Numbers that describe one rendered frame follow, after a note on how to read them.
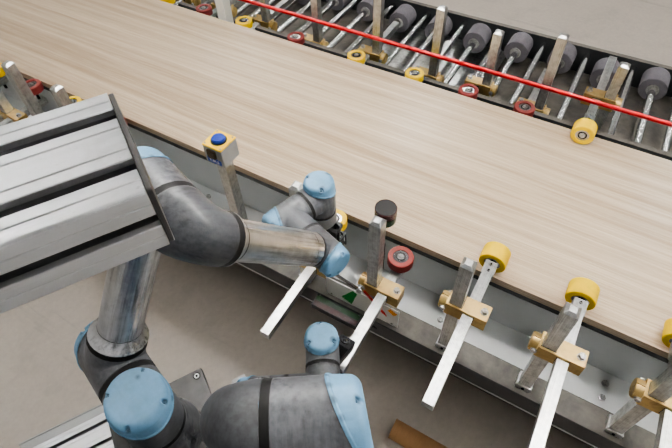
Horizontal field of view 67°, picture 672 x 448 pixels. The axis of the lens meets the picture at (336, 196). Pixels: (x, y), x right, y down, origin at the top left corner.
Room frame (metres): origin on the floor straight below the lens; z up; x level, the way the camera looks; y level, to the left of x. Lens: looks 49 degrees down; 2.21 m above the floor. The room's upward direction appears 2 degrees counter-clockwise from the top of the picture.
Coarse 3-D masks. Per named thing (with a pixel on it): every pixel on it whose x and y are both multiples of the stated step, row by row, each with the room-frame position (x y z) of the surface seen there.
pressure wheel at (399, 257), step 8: (392, 248) 0.90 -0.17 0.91; (400, 248) 0.90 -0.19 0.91; (408, 248) 0.90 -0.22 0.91; (392, 256) 0.87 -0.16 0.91; (400, 256) 0.87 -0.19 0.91; (408, 256) 0.87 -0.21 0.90; (392, 264) 0.85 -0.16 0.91; (400, 264) 0.84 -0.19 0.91; (408, 264) 0.84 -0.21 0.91; (400, 272) 0.83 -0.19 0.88
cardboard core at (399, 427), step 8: (400, 424) 0.63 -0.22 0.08; (392, 432) 0.61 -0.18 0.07; (400, 432) 0.60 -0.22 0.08; (408, 432) 0.60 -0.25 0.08; (416, 432) 0.60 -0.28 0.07; (400, 440) 0.58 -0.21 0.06; (408, 440) 0.57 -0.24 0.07; (416, 440) 0.57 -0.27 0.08; (424, 440) 0.57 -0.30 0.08; (432, 440) 0.57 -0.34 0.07
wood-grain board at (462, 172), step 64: (0, 0) 2.57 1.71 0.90; (64, 0) 2.54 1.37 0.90; (128, 0) 2.52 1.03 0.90; (64, 64) 1.97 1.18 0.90; (128, 64) 1.95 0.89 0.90; (192, 64) 1.93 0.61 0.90; (256, 64) 1.91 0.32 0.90; (320, 64) 1.89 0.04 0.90; (192, 128) 1.51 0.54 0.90; (256, 128) 1.49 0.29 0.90; (320, 128) 1.48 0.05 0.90; (384, 128) 1.46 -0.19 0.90; (448, 128) 1.45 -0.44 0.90; (512, 128) 1.43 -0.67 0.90; (384, 192) 1.14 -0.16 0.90; (448, 192) 1.13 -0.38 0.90; (512, 192) 1.12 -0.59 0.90; (576, 192) 1.10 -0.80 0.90; (640, 192) 1.09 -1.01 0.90; (448, 256) 0.87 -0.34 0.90; (512, 256) 0.86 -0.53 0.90; (576, 256) 0.85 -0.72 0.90; (640, 256) 0.84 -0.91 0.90; (640, 320) 0.64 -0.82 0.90
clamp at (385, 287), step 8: (360, 280) 0.82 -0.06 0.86; (384, 280) 0.81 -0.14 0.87; (368, 288) 0.80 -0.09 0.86; (376, 288) 0.79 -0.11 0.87; (384, 288) 0.79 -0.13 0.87; (392, 288) 0.78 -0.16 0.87; (400, 288) 0.78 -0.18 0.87; (392, 296) 0.76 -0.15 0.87; (400, 296) 0.76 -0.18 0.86; (392, 304) 0.75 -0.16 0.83
